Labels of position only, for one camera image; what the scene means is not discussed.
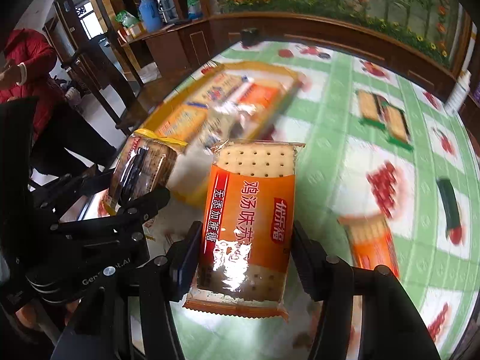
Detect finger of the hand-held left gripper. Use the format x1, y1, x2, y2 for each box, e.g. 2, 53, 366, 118
29, 167, 113, 200
50, 186, 172, 234

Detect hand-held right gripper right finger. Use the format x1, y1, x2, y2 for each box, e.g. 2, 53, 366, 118
292, 220, 441, 360

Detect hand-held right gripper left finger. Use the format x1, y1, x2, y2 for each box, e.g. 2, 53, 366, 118
50, 220, 204, 360

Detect brown cracker packet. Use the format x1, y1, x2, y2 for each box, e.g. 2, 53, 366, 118
103, 129, 189, 217

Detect yellow cardboard box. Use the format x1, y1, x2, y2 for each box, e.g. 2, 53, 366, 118
142, 60, 305, 208

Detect large orange cracker packet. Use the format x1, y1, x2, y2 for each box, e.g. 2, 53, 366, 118
182, 139, 307, 322

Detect yellow-orange cracker packet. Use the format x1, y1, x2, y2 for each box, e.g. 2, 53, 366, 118
152, 99, 211, 144

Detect dark green packet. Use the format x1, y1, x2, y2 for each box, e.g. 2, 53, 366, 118
436, 178, 463, 234

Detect dark wooden chair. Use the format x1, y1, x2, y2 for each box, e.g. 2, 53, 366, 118
60, 50, 148, 129

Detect wooden side cabinet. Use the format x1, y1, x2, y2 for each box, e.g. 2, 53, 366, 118
120, 19, 211, 80

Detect green and white bag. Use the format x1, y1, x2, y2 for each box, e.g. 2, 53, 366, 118
116, 10, 142, 31

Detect blue thermos jug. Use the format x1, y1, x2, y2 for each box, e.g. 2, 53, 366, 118
137, 0, 162, 33

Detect small black device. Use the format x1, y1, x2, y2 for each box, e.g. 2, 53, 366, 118
240, 28, 262, 48

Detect clear water jug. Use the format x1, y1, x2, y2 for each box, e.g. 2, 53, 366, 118
157, 0, 179, 23

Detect green label bottle pack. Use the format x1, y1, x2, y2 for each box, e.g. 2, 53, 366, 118
185, 0, 203, 20

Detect white spray bottle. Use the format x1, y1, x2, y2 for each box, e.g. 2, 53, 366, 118
446, 69, 472, 116

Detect flower painted glass panel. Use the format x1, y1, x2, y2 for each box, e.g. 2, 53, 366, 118
202, 0, 474, 69

